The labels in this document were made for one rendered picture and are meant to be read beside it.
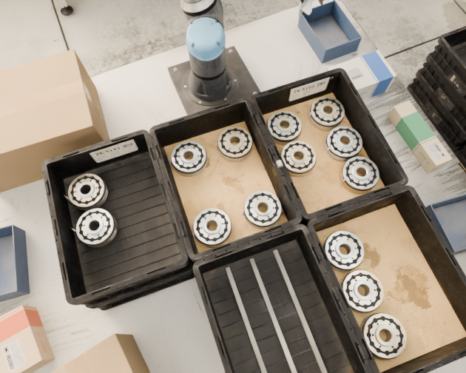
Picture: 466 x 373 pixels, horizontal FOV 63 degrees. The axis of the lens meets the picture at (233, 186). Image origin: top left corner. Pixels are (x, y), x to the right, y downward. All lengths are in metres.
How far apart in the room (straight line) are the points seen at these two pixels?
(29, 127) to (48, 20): 1.73
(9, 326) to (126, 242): 0.38
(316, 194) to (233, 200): 0.24
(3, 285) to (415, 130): 1.36
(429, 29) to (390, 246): 1.93
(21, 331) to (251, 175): 0.75
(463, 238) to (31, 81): 1.40
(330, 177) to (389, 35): 1.69
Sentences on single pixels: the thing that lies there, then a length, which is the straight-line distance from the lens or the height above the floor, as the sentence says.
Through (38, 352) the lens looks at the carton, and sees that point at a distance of 1.19.
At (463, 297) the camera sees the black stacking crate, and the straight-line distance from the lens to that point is 1.09.
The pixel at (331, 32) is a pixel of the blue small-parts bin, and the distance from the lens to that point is 1.62.
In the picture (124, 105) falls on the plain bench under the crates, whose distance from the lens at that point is 1.44.
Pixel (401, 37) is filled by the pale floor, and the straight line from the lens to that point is 2.72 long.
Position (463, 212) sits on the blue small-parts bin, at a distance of 1.38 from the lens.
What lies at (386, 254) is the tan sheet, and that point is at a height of 0.83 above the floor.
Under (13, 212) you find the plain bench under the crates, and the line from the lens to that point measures 1.40.
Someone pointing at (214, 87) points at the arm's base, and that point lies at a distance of 1.29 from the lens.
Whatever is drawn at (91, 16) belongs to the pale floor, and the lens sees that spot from 2.84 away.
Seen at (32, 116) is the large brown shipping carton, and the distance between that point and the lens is 1.27.
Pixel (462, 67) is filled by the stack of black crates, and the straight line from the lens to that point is 1.85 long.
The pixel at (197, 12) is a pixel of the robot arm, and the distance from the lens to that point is 1.27.
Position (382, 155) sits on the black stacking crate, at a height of 0.90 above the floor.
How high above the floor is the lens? 1.84
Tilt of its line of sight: 68 degrees down
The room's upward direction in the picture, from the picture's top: 3 degrees counter-clockwise
